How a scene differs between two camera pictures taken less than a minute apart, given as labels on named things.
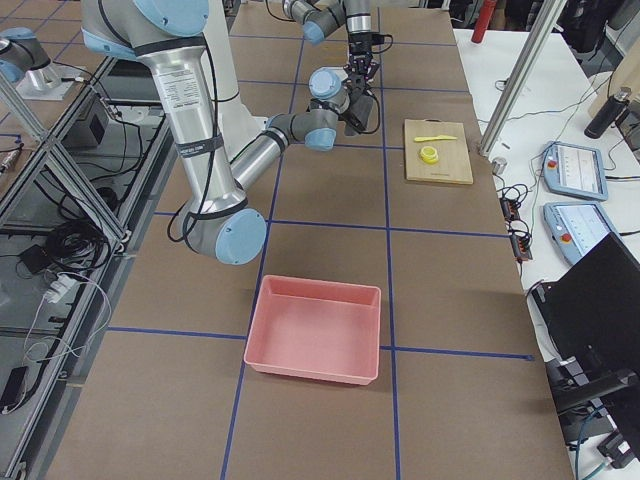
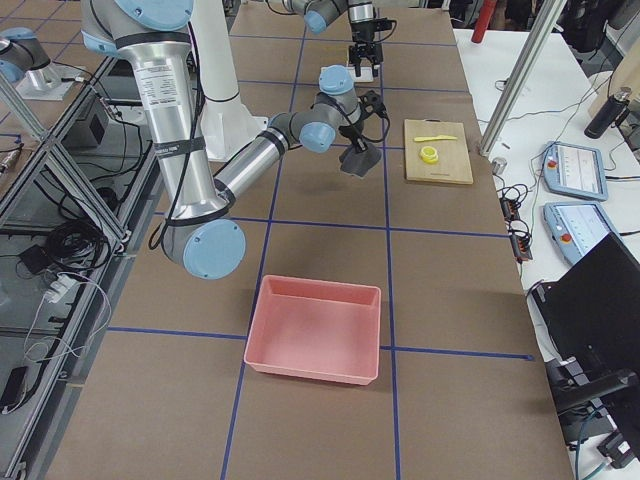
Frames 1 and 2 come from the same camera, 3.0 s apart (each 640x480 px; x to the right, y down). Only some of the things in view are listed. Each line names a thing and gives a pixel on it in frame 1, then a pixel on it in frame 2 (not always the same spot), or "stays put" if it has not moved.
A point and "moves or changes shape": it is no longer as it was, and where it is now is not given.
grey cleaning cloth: (361, 107) moves or changes shape
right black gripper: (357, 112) → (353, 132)
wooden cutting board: (453, 165) stays put
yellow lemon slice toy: (429, 154) stays put
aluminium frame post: (516, 90) stays put
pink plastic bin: (317, 328) stays put
